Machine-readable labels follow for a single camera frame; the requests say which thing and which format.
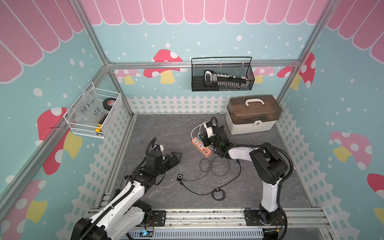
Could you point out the white storage box brown lid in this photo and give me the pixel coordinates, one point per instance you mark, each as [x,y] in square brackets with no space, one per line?
[252,114]

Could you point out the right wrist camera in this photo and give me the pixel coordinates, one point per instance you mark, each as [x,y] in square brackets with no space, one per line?
[209,129]

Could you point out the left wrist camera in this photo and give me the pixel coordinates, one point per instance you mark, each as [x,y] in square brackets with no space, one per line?
[159,148]

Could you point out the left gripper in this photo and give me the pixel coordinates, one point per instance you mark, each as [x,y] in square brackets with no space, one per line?
[171,163]

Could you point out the clear acrylic wall bin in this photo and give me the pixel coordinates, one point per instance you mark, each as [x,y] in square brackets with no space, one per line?
[87,110]

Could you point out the socket bit set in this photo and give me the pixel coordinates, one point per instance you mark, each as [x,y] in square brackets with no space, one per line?
[221,81]

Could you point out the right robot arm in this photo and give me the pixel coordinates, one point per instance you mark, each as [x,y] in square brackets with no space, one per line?
[273,167]

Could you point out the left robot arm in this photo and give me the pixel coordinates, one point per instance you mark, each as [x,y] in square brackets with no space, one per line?
[126,211]

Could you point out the orange power strip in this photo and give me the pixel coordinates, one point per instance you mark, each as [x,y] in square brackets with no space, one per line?
[200,146]

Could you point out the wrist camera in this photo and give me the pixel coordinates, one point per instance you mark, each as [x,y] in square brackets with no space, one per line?
[159,148]
[209,129]

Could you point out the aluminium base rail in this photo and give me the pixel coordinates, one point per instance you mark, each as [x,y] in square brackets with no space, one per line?
[231,224]

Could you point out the black tape roll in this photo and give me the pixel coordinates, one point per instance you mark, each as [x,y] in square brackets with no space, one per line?
[108,103]

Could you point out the black wire mesh basket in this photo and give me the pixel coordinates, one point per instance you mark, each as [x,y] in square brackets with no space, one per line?
[237,66]

